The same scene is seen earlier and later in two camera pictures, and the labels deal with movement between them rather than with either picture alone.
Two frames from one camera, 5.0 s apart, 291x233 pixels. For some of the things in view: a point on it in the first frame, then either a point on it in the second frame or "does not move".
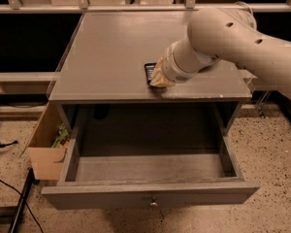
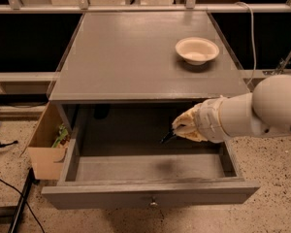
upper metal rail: [33, 8] does not move
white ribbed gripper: [172, 71] to [208, 119]
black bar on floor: [30, 181] does not move
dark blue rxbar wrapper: [148, 68] to [169, 135]
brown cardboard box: [48, 161] does not move
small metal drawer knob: [153, 202] does not move
